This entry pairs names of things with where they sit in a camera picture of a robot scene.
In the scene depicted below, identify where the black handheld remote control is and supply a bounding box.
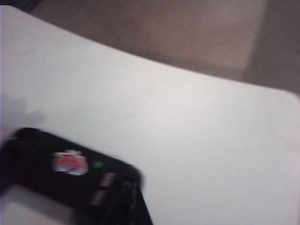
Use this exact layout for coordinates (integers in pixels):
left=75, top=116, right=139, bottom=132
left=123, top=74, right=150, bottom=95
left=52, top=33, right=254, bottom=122
left=0, top=126, right=154, bottom=225

